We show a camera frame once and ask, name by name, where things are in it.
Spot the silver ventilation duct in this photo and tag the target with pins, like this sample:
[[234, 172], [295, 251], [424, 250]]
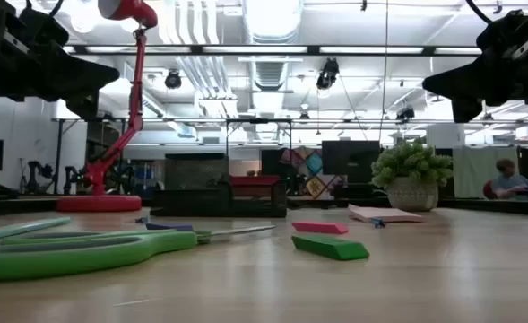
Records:
[[270, 22]]

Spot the black background monitor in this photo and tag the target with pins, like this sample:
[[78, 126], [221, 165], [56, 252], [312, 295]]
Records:
[[351, 161]]

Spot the black table frame rail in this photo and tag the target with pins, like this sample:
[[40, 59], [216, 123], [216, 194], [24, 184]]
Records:
[[492, 206]]

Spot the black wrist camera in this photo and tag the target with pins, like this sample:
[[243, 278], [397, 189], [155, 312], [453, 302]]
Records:
[[501, 31], [44, 27]]

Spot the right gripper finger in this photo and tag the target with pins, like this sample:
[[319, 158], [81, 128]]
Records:
[[467, 110], [465, 83]]

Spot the colourful patterned panel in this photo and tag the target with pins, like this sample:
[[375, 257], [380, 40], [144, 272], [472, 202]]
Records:
[[315, 177]]

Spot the person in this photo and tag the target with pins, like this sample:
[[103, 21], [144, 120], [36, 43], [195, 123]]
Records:
[[510, 184]]

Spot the black background workstation frame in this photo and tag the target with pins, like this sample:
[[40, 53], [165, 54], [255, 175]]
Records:
[[58, 152]]

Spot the pink eraser block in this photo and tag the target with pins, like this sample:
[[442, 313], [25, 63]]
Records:
[[319, 227]]

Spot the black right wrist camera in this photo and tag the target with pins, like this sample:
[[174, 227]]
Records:
[[501, 31]]

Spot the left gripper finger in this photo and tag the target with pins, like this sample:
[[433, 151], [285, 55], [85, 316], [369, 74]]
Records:
[[84, 105], [84, 76]]

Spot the teal pencil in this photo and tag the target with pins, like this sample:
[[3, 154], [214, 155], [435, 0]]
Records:
[[21, 227]]

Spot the black mesh desk organizer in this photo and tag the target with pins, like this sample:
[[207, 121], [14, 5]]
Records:
[[192, 202]]

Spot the black overhead frame beam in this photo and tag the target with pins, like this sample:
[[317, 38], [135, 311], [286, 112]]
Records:
[[254, 49]]

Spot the black ceiling spotlight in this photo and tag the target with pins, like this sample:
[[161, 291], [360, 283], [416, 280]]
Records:
[[405, 113], [173, 80], [327, 74]]

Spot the large pale pink notepad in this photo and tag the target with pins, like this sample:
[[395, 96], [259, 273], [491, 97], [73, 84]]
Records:
[[386, 214]]

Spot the dark blue sticky note pad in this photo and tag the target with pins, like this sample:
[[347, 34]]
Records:
[[169, 227]]

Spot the pale green fabric screen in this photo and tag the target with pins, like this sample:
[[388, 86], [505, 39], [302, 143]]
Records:
[[474, 172]]

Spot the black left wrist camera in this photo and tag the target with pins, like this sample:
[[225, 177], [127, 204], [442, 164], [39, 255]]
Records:
[[44, 27]]

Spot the potted green plant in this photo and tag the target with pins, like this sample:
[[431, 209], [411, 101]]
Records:
[[411, 193]]

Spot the red desk lamp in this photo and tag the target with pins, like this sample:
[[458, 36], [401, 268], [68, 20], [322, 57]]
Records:
[[135, 107]]

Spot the small blue binder clip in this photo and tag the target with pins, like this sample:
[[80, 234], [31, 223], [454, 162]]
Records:
[[378, 222], [141, 220]]

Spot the green eraser block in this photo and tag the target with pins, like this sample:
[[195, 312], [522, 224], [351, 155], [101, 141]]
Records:
[[331, 249]]

